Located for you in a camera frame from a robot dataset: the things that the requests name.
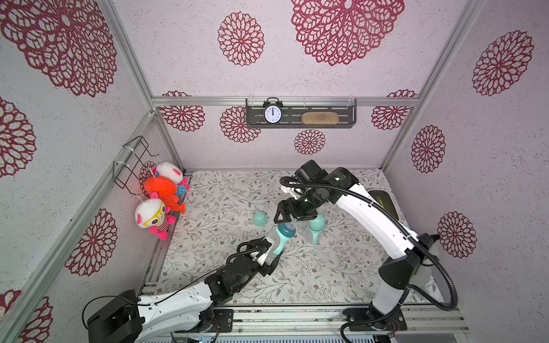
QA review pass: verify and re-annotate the black alarm clock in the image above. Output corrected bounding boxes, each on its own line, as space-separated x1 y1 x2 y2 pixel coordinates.
263 97 284 124

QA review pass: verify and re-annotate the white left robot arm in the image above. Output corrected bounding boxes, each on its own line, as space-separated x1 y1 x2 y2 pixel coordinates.
84 237 282 342

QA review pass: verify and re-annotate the white plush red striped outfit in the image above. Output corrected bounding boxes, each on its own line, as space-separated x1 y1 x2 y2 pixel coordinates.
134 192 176 240

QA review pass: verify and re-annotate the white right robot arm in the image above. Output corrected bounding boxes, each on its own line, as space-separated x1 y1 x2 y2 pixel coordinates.
274 160 433 318

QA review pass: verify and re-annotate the wooden brush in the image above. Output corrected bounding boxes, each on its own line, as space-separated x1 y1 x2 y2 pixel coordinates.
301 111 340 126

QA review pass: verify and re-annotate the orange plush toy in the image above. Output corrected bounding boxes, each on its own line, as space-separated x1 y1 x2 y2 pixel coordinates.
144 176 185 214

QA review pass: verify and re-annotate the grey wall shelf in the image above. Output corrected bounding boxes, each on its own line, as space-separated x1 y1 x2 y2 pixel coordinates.
244 99 357 129

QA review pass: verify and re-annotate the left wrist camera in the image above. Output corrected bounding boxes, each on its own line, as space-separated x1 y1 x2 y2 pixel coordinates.
250 241 268 266

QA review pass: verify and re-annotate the teal nipple collar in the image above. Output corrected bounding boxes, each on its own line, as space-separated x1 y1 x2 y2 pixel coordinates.
277 222 296 240

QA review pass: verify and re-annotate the black wire basket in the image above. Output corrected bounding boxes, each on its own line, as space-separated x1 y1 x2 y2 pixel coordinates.
112 135 159 197

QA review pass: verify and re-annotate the cream box dark lid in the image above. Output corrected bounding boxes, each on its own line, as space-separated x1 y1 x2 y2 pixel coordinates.
368 190 400 220

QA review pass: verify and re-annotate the white plush blue polka-dot outfit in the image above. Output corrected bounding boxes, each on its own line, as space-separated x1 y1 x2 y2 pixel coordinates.
152 162 190 196

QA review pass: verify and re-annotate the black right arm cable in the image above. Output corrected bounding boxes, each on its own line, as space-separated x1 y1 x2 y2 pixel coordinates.
279 175 459 312

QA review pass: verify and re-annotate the mint bottle cap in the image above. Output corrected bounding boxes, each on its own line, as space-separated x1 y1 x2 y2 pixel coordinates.
252 211 268 227
307 213 327 232

